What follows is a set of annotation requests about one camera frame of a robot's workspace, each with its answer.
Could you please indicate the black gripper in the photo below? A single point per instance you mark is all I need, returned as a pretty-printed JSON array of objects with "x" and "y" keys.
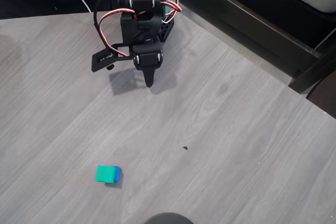
[{"x": 148, "y": 59}]

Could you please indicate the green cube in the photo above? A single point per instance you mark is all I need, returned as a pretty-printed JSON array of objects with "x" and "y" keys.
[{"x": 104, "y": 174}]

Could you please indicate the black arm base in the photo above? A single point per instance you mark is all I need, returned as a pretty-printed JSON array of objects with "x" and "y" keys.
[{"x": 166, "y": 31}]

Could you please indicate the blue cube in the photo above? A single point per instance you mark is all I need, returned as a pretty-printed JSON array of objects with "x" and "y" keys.
[{"x": 117, "y": 176}]

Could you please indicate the green table clamp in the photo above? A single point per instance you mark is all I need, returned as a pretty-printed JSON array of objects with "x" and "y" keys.
[{"x": 165, "y": 14}]

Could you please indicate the dark round object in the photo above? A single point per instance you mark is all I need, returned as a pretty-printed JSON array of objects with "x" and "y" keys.
[{"x": 168, "y": 219}]

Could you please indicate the dark curved furniture piece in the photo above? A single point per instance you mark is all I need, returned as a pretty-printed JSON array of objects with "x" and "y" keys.
[{"x": 325, "y": 98}]

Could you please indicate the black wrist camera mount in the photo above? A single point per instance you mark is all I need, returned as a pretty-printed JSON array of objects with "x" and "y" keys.
[{"x": 101, "y": 62}]

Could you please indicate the dark wooden bed frame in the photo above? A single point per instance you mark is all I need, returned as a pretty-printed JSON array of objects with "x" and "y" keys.
[{"x": 262, "y": 24}]

